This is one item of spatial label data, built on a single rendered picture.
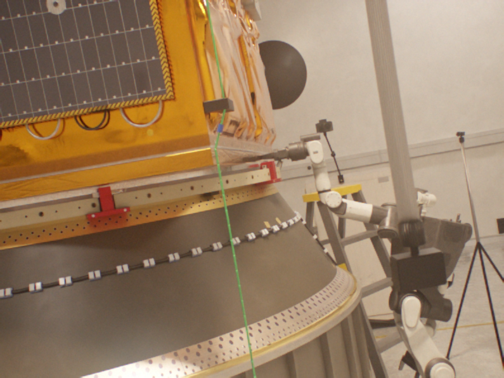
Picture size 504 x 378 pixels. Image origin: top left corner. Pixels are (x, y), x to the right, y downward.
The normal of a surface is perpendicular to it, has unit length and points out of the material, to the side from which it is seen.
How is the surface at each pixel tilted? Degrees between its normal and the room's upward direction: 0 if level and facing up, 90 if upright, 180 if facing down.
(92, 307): 62
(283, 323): 43
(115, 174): 90
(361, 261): 90
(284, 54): 90
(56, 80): 90
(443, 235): 100
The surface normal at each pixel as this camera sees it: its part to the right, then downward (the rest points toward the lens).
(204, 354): 0.21, -0.75
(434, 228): -0.82, -0.15
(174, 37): 0.07, 0.03
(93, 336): 0.15, -0.46
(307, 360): 0.77, -0.11
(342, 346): 0.89, -0.13
